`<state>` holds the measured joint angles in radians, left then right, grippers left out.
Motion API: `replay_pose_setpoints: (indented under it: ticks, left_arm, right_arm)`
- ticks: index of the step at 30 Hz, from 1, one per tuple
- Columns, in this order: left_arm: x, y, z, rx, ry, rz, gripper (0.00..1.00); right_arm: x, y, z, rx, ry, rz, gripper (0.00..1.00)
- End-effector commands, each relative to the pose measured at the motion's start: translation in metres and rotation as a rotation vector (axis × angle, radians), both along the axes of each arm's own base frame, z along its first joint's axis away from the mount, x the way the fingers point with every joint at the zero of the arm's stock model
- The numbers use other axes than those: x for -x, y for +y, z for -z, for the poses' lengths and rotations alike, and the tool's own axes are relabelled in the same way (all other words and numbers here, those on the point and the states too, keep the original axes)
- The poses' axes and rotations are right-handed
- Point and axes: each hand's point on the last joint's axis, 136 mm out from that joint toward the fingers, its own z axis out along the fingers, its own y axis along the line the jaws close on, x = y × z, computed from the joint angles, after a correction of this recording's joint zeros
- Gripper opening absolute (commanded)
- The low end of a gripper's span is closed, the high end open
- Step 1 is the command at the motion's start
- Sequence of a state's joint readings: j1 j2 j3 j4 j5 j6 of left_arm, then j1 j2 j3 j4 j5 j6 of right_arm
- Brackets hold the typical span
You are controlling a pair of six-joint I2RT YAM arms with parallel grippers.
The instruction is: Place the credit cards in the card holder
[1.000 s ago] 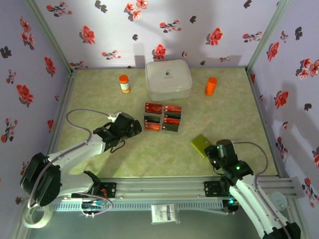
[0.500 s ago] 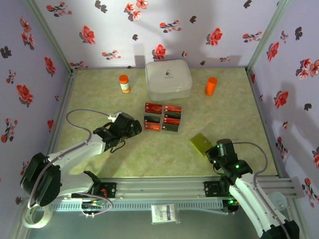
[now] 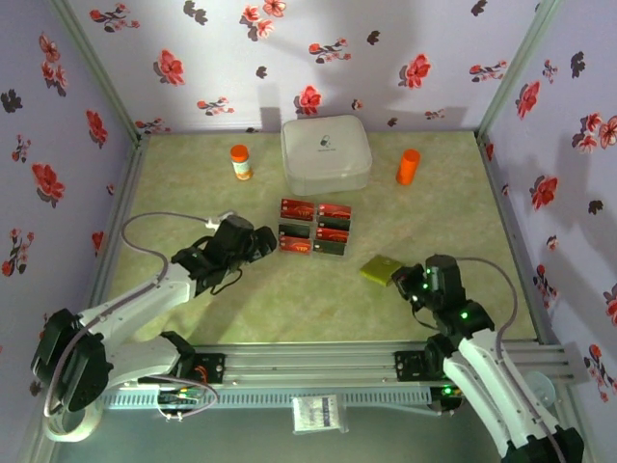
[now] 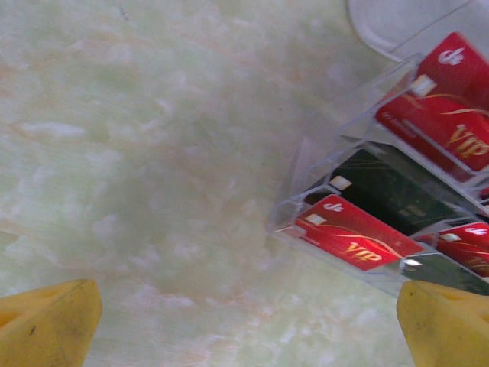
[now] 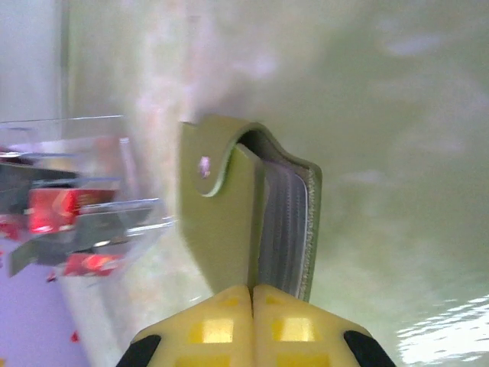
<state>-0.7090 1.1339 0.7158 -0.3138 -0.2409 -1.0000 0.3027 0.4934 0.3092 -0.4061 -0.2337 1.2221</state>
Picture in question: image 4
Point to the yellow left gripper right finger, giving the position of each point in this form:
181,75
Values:
447,329

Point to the red VIP card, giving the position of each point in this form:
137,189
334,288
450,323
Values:
458,72
431,126
344,229
470,244

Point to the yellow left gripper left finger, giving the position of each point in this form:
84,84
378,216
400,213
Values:
42,329

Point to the white plastic lidded box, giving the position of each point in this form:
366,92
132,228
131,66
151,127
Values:
401,23

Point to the clear acrylic card stand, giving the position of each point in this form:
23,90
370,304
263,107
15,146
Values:
305,164

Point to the black VIP card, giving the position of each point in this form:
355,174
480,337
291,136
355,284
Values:
389,191
451,273

